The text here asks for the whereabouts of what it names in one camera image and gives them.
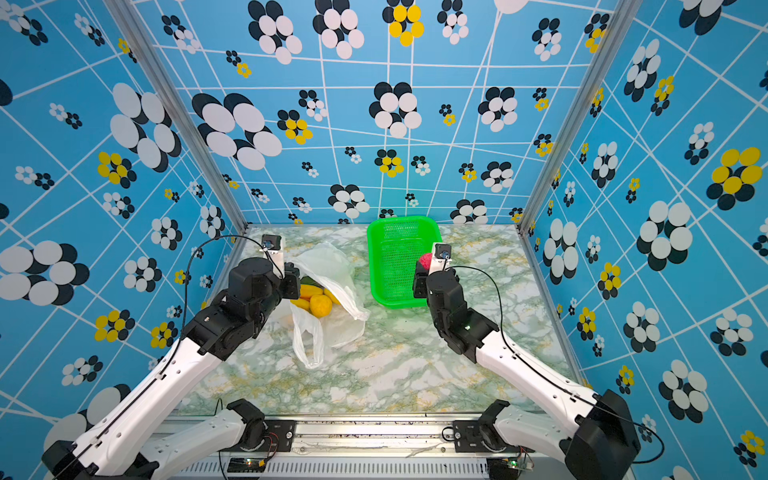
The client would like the left aluminium corner post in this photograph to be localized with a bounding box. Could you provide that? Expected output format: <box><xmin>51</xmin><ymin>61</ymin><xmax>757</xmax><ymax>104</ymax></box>
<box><xmin>105</xmin><ymin>1</ymin><xmax>247</xmax><ymax>234</ymax></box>

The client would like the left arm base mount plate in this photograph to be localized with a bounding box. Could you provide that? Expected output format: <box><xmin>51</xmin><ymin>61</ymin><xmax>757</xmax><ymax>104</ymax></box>
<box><xmin>255</xmin><ymin>418</ymin><xmax>297</xmax><ymax>453</ymax></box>

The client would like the right aluminium corner post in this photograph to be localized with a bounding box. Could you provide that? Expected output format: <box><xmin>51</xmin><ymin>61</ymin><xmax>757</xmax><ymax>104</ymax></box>
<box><xmin>520</xmin><ymin>0</ymin><xmax>642</xmax><ymax>234</ymax></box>

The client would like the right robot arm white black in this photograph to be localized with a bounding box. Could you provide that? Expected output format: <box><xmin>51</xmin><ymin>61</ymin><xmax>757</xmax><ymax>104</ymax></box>
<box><xmin>413</xmin><ymin>265</ymin><xmax>641</xmax><ymax>479</ymax></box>

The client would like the yellow mango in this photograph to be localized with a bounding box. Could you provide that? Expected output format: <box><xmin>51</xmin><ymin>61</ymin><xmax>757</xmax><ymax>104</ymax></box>
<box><xmin>323</xmin><ymin>289</ymin><xmax>341</xmax><ymax>306</ymax></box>

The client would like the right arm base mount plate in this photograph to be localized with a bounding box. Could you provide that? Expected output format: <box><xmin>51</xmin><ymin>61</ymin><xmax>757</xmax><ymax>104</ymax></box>
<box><xmin>441</xmin><ymin>420</ymin><xmax>533</xmax><ymax>455</ymax></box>

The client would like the aluminium front rail frame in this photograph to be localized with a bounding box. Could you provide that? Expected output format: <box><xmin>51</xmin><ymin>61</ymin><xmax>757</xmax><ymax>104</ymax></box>
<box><xmin>168</xmin><ymin>407</ymin><xmax>576</xmax><ymax>479</ymax></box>

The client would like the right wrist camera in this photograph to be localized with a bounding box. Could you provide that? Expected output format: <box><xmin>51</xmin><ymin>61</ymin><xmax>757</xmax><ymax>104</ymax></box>
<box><xmin>429</xmin><ymin>243</ymin><xmax>452</xmax><ymax>274</ymax></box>

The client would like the yellow banana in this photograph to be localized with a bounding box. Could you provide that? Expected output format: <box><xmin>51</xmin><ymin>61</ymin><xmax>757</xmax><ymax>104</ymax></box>
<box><xmin>300</xmin><ymin>284</ymin><xmax>324</xmax><ymax>299</ymax></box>

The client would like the red dragon fruit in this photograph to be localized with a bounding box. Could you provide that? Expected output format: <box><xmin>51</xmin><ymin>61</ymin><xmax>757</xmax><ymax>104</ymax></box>
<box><xmin>419</xmin><ymin>253</ymin><xmax>433</xmax><ymax>270</ymax></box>

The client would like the left circuit board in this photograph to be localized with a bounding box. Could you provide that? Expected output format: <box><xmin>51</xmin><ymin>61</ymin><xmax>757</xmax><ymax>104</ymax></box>
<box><xmin>227</xmin><ymin>457</ymin><xmax>267</xmax><ymax>474</ymax></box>

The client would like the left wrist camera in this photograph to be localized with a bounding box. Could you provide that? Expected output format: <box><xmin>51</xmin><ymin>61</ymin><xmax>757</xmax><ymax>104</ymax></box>
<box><xmin>260</xmin><ymin>234</ymin><xmax>285</xmax><ymax>279</ymax></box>

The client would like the yellow lemon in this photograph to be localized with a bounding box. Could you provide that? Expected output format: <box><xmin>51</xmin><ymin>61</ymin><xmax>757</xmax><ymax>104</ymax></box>
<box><xmin>309</xmin><ymin>294</ymin><xmax>334</xmax><ymax>318</ymax></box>

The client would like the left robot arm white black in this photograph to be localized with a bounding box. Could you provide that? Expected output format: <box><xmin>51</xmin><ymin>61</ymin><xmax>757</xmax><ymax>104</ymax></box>
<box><xmin>42</xmin><ymin>258</ymin><xmax>300</xmax><ymax>479</ymax></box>

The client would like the right circuit board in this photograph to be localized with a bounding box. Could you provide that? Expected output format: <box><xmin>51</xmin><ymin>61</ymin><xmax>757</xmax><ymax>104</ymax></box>
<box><xmin>486</xmin><ymin>458</ymin><xmax>529</xmax><ymax>480</ymax></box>

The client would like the circuit board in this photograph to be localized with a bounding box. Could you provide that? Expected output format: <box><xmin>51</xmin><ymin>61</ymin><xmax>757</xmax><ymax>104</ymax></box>
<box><xmin>486</xmin><ymin>458</ymin><xmax>529</xmax><ymax>480</ymax></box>
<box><xmin>227</xmin><ymin>457</ymin><xmax>267</xmax><ymax>474</ymax></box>

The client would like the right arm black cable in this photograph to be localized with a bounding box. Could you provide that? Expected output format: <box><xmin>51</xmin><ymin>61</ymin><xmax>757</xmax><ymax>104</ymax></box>
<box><xmin>446</xmin><ymin>265</ymin><xmax>666</xmax><ymax>466</ymax></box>

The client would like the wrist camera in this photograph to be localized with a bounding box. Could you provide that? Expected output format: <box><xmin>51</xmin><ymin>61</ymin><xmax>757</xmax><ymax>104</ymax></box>
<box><xmin>429</xmin><ymin>243</ymin><xmax>452</xmax><ymax>274</ymax></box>
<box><xmin>260</xmin><ymin>234</ymin><xmax>285</xmax><ymax>279</ymax></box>

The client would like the white plastic bag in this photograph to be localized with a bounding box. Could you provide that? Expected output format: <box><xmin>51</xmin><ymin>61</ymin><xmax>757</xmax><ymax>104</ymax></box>
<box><xmin>272</xmin><ymin>242</ymin><xmax>370</xmax><ymax>369</ymax></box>

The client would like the green plastic basket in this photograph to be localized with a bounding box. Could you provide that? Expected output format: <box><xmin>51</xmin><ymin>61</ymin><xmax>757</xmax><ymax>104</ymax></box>
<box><xmin>367</xmin><ymin>216</ymin><xmax>442</xmax><ymax>309</ymax></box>

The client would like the aluminium corner post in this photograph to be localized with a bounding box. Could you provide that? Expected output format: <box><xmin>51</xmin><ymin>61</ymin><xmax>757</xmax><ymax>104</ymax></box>
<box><xmin>520</xmin><ymin>0</ymin><xmax>642</xmax><ymax>234</ymax></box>
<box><xmin>105</xmin><ymin>1</ymin><xmax>247</xmax><ymax>234</ymax></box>

